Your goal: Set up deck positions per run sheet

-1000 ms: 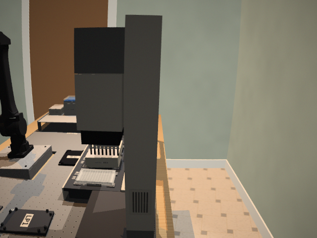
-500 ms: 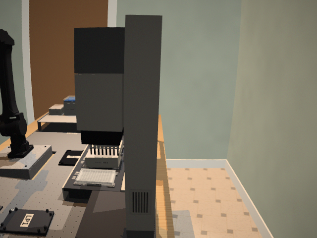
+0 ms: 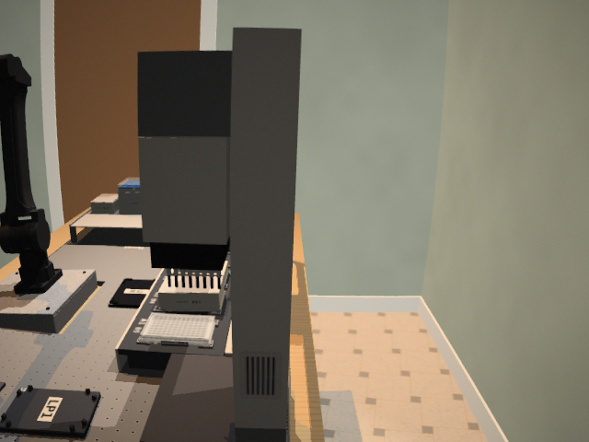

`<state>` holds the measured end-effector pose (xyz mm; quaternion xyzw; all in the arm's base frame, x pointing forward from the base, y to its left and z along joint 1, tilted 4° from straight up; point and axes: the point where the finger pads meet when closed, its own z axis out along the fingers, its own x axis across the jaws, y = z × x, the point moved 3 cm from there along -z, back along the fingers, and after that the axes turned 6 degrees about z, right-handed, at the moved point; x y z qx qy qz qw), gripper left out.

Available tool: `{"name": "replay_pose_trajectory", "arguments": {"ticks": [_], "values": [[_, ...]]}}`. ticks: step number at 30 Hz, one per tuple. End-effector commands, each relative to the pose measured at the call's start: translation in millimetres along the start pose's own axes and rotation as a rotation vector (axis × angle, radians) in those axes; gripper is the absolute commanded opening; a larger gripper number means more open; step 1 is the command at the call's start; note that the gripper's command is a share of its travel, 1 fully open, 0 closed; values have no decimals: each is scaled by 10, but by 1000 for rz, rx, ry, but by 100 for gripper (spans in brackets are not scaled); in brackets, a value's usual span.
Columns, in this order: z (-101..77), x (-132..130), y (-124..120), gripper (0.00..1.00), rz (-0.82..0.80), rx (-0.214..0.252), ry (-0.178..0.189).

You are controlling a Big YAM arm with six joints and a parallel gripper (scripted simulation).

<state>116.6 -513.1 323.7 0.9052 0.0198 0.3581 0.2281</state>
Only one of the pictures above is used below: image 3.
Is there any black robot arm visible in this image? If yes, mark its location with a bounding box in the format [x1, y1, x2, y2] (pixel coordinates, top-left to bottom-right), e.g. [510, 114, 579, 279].
[0, 53, 63, 294]

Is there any white translucent plate lid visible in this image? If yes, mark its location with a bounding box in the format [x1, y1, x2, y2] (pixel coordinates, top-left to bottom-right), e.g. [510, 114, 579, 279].
[140, 312, 215, 343]

